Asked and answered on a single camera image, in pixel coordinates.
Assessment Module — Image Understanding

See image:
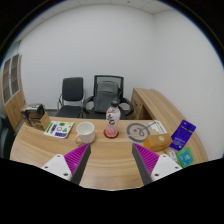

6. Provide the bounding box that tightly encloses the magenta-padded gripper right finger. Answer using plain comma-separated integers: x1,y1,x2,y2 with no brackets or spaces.
131,142,183,186

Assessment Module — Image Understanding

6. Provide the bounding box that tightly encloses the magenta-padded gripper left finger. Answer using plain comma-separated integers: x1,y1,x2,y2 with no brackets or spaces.
41,142,92,185

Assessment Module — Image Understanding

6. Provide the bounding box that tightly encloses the clear drink bottle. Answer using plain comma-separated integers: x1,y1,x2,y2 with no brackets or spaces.
105,100,122,138

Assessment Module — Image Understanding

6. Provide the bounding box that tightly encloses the orange cardboard box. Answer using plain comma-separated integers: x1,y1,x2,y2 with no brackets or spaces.
143,133,173,153

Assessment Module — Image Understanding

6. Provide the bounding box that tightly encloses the small beige box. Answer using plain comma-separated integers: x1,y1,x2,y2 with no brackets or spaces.
166,148,179,163

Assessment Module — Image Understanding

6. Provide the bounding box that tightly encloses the green packet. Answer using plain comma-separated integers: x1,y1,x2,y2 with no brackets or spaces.
175,146,195,169

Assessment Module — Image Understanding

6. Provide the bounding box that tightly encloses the white patterned mug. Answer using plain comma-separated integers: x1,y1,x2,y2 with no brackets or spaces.
74,121,97,145

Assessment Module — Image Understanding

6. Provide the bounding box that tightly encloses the purple pouch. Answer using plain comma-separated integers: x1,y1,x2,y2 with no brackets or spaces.
168,119,197,152

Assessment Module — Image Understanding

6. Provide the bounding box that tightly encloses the wooden side desk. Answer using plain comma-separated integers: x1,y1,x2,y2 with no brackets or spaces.
128,87,184,134

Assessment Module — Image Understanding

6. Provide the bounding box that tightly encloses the black box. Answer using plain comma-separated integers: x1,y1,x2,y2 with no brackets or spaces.
21,103,46,126

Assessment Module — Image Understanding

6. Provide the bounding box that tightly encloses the black mesh office chair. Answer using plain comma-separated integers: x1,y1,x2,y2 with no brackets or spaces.
83,74,135,120

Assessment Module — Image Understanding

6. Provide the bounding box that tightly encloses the black visitor chair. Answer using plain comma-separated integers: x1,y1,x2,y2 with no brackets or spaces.
54,77,86,118

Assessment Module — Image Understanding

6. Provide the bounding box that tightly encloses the grey backpack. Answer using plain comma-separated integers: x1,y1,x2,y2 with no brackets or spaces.
94,80,120,114

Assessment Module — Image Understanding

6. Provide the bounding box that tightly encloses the wooden shelf unit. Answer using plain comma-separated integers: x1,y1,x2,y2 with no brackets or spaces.
0,53,27,131

